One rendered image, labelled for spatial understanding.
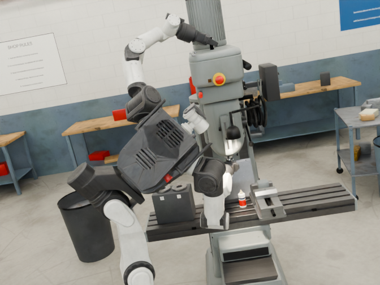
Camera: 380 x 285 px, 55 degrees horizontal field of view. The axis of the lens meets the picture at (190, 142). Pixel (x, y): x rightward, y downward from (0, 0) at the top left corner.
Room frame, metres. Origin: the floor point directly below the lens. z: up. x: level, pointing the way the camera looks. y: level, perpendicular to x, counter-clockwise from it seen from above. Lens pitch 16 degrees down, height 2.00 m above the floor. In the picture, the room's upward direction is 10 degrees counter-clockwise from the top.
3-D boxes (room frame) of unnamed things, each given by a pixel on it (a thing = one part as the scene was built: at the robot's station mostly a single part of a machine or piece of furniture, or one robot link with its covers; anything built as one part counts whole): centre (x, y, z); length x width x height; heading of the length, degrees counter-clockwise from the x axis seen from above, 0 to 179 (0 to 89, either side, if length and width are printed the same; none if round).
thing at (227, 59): (2.01, -0.21, 1.81); 0.47 x 0.26 x 0.16; 177
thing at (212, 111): (2.00, -0.21, 1.47); 0.21 x 0.19 x 0.32; 87
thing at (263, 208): (1.95, -0.38, 1.01); 0.35 x 0.15 x 0.11; 178
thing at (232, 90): (2.04, -0.21, 1.68); 0.34 x 0.24 x 0.10; 177
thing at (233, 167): (1.91, -0.17, 1.23); 0.13 x 0.12 x 0.10; 68
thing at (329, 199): (1.99, -0.26, 0.92); 1.24 x 0.23 x 0.08; 87
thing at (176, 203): (2.00, 0.16, 1.06); 0.22 x 0.12 x 0.20; 80
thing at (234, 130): (1.80, -0.23, 1.48); 0.07 x 0.07 x 0.06
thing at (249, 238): (1.99, -0.20, 0.82); 0.50 x 0.35 x 0.12; 177
